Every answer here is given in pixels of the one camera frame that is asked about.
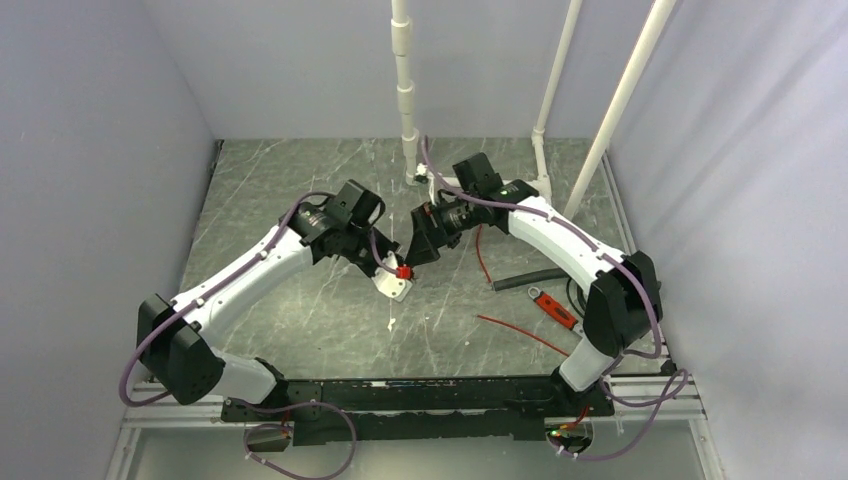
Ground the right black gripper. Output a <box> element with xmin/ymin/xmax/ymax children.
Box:
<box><xmin>405</xmin><ymin>194</ymin><xmax>481</xmax><ymax>267</ymax></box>

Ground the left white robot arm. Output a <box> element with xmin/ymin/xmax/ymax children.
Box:
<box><xmin>130</xmin><ymin>180</ymin><xmax>413</xmax><ymax>420</ymax></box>

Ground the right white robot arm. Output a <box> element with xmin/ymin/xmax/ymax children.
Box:
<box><xmin>406</xmin><ymin>153</ymin><xmax>662</xmax><ymax>415</ymax></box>

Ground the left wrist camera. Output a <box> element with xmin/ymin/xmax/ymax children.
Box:
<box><xmin>371</xmin><ymin>251</ymin><xmax>413</xmax><ymax>302</ymax></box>

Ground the red cable lock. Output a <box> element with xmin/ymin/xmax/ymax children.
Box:
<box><xmin>474</xmin><ymin>225</ymin><xmax>571</xmax><ymax>359</ymax></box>

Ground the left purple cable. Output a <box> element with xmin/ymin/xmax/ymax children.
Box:
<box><xmin>119</xmin><ymin>192</ymin><xmax>359</xmax><ymax>480</ymax></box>

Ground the black corrugated hose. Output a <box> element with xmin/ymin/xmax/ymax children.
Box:
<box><xmin>492</xmin><ymin>267</ymin><xmax>571</xmax><ymax>293</ymax></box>

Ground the red handled tool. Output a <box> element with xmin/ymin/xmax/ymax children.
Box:
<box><xmin>527</xmin><ymin>286</ymin><xmax>582</xmax><ymax>333</ymax></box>

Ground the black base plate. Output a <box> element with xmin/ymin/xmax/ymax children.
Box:
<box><xmin>221</xmin><ymin>375</ymin><xmax>615</xmax><ymax>446</ymax></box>

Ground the white PVC pipe frame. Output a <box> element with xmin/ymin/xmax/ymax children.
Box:
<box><xmin>389</xmin><ymin>0</ymin><xmax>678</xmax><ymax>220</ymax></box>

